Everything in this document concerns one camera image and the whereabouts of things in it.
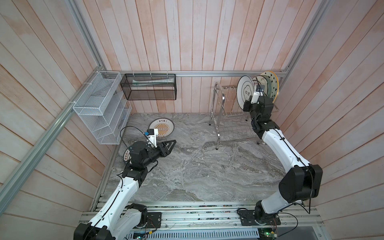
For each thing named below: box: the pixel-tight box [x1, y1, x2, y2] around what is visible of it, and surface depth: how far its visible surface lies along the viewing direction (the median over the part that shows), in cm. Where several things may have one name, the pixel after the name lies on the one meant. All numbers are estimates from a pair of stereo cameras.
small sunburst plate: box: [148, 117, 175, 139], surface depth 115 cm
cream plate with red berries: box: [252, 75, 269, 97], surface depth 78 cm
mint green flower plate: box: [262, 75, 272, 98], surface depth 75 cm
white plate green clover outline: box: [236, 75, 255, 110], surface depth 88 cm
